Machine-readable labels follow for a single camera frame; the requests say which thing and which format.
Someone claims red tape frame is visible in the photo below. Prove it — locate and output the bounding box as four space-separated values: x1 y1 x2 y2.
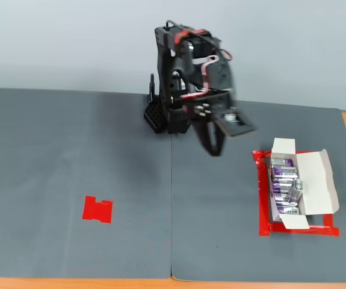
252 149 341 238

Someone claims small red tape patch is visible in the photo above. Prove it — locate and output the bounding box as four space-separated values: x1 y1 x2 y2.
81 195 113 225

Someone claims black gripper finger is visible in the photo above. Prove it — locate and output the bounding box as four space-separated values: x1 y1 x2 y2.
209 119 227 157
190 118 221 158

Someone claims white cardboard box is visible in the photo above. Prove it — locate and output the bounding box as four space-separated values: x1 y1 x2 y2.
268 137 341 231

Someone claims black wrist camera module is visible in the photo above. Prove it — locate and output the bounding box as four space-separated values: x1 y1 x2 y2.
214 110 258 138

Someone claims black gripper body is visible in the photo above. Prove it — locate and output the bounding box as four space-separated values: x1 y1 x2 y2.
181 89 237 122

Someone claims white red forearm servo wire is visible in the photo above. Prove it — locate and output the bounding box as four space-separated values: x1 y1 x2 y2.
217 47 233 61

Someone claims grey table mat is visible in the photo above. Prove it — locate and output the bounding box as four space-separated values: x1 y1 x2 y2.
0 88 174 279
170 98 346 284

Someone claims red tape band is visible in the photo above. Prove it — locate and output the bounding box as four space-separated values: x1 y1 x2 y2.
173 28 210 43

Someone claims black perforated table clamp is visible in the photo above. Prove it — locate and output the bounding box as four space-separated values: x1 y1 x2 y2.
143 73 170 135

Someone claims black camera cable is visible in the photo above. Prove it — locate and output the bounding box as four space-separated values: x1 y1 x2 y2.
165 19 217 42

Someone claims purple silver Bexel battery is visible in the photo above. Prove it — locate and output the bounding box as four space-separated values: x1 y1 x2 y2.
270 179 295 195
271 165 300 181
271 194 291 207
286 178 305 209
274 204 300 216
270 158 295 168

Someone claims white red wrist servo wire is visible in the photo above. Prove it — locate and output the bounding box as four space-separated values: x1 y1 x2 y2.
180 55 218 100

